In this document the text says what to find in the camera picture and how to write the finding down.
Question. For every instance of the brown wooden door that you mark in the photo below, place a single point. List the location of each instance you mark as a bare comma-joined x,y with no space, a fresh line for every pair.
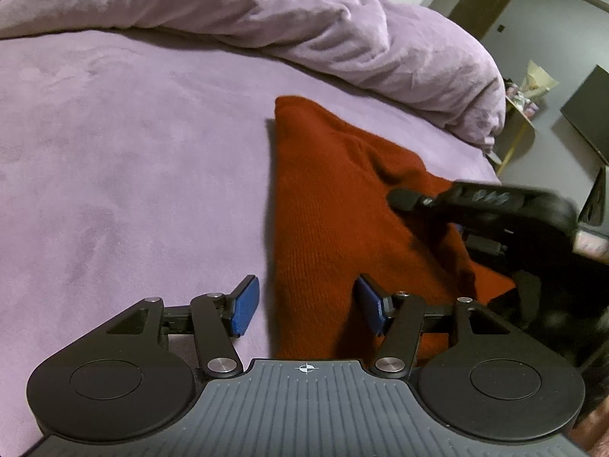
485,4

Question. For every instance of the wrapped flower bouquet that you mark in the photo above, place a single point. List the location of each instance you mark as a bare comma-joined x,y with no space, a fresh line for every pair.
535,81

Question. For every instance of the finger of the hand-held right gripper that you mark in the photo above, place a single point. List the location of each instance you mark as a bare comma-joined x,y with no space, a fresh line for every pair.
409,199
483,243

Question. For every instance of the black television screen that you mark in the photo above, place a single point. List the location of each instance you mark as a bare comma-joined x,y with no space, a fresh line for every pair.
589,114

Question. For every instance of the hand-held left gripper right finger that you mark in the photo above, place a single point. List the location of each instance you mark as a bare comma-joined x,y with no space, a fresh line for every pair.
371,305

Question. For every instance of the round side table yellow legs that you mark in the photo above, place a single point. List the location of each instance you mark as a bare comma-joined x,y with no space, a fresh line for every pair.
519,123

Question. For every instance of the purple bed sheet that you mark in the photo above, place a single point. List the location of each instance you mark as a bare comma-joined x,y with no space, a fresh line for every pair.
119,152

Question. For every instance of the purple duvet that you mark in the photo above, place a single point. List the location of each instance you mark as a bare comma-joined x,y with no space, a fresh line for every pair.
238,4

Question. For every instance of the red knit cardigan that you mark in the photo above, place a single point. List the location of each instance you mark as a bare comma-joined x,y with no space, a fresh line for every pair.
323,209

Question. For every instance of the person's right forearm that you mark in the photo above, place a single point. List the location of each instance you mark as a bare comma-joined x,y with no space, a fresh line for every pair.
552,295

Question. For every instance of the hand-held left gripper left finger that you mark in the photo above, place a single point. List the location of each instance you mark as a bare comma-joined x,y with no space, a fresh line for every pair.
245,305

